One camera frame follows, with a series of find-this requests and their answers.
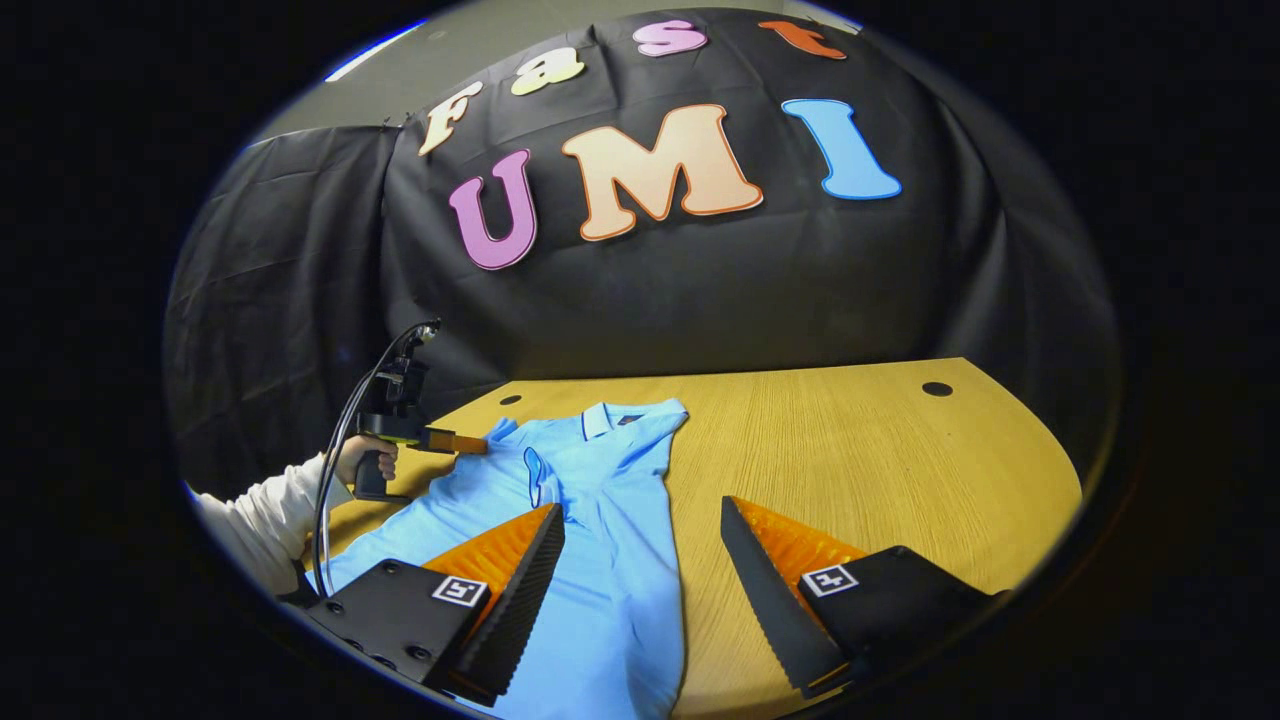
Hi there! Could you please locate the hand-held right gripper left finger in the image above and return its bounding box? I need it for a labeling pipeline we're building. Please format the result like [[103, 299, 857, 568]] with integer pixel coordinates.
[[305, 503, 567, 707]]

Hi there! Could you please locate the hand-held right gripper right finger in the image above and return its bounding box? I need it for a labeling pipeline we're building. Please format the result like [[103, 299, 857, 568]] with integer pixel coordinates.
[[720, 495, 1006, 700]]

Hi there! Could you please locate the light blue T-shirt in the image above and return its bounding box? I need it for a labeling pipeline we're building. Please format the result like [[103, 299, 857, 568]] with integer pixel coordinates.
[[310, 398, 691, 720]]

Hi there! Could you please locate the black backdrop cloth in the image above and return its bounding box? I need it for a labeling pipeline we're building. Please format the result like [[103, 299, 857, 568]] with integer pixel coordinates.
[[165, 8, 1121, 501]]

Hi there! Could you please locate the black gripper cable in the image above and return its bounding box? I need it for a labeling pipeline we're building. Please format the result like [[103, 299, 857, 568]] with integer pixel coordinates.
[[311, 321, 442, 599]]

